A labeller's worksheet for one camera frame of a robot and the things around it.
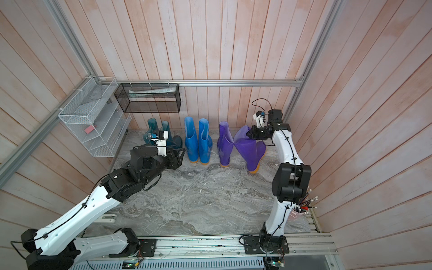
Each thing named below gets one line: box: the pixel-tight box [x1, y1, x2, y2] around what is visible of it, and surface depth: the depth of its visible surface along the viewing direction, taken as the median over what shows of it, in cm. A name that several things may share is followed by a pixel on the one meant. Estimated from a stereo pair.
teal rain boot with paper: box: [142, 118, 159, 146], surface depth 86 cm
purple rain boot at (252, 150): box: [233, 125, 267, 174], surface depth 90 cm
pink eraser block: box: [84, 124, 95, 134], surface depth 84 cm
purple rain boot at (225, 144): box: [217, 121, 234, 168], surface depth 88 cm
